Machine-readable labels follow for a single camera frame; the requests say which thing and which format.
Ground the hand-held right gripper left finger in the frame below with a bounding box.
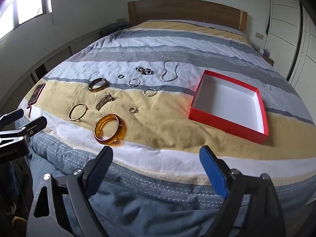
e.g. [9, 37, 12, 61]
[26, 146, 114, 237]

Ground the white wardrobe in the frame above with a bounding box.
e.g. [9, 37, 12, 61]
[264, 0, 316, 97]

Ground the red shallow cardboard box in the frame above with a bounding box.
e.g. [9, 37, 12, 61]
[189, 70, 269, 145]

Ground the silver chain necklace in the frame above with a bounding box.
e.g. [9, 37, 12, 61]
[158, 60, 179, 82]

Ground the window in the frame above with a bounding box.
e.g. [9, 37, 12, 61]
[0, 0, 62, 40]

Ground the thin gold bangle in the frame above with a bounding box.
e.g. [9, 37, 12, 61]
[69, 103, 88, 122]

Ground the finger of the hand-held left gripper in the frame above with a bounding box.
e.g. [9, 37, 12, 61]
[0, 116, 48, 149]
[0, 109, 25, 127]

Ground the wooden nightstand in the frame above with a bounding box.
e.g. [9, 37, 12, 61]
[262, 54, 275, 67]

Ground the wooden headboard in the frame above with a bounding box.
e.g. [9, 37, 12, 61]
[128, 0, 248, 34]

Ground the amber translucent wide bangle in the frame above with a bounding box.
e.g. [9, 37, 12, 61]
[94, 114, 127, 144]

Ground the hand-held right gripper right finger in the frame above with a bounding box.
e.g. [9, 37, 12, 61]
[199, 145, 287, 237]

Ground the dark grey cloth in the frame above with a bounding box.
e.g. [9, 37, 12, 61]
[104, 22, 130, 36]

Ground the smartphone with red case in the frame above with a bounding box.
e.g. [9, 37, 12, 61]
[27, 83, 46, 106]

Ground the grey-blue fleece blanket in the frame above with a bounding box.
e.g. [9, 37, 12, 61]
[28, 150, 250, 237]

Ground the striped bed cover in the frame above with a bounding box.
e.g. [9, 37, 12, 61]
[15, 20, 316, 203]

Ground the brown tortoise bangle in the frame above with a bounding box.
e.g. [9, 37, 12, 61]
[88, 78, 109, 93]

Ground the gold chain bracelet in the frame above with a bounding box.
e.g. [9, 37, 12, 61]
[95, 92, 115, 111]

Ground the low white shelf unit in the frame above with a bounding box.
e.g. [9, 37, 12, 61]
[0, 27, 104, 109]

